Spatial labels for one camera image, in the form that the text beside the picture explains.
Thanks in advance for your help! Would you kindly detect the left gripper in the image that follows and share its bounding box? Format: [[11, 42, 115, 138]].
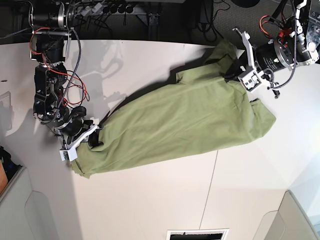
[[224, 27, 282, 98]]

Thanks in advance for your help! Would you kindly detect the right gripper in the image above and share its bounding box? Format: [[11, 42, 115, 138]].
[[53, 117, 104, 150]]

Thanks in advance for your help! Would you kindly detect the olive green t-shirt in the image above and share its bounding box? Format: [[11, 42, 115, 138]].
[[70, 40, 276, 178]]

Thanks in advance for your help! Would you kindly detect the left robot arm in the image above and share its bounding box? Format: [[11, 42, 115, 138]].
[[224, 0, 320, 98]]

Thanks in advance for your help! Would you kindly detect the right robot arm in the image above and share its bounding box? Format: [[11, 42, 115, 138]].
[[28, 0, 94, 150]]

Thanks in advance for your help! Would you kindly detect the white vent box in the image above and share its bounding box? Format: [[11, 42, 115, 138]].
[[166, 228, 230, 240]]

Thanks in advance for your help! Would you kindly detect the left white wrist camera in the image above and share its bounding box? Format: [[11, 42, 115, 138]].
[[237, 70, 262, 92]]

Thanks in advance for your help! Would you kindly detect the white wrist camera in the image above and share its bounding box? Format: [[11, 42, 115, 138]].
[[237, 70, 262, 92], [59, 147, 78, 162]]

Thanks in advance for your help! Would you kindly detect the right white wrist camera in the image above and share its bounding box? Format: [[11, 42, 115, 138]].
[[59, 147, 78, 162]]

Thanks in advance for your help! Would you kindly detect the white wall plate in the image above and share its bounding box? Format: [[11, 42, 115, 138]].
[[0, 91, 13, 131]]

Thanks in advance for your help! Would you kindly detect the aluminium table frame post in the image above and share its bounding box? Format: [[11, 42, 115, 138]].
[[136, 13, 160, 41]]

